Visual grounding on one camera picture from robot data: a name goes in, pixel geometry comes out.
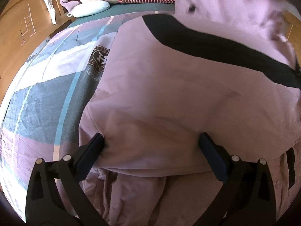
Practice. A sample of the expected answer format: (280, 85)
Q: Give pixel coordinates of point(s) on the light blue neck pillow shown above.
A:
(91, 8)

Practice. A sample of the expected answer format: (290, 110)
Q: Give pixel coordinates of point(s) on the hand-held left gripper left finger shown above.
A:
(93, 150)

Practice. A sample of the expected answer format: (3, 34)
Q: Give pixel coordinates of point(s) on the pink grey checked blanket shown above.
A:
(42, 98)

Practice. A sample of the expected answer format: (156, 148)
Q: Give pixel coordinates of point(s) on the green bed mattress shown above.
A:
(131, 8)

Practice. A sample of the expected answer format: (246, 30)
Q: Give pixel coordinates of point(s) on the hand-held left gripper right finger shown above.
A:
(211, 153)

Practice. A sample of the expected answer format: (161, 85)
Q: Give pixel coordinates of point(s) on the pink coat with black stripes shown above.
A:
(176, 87)

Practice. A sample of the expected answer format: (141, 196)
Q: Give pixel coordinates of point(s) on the white hanging towel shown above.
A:
(48, 0)

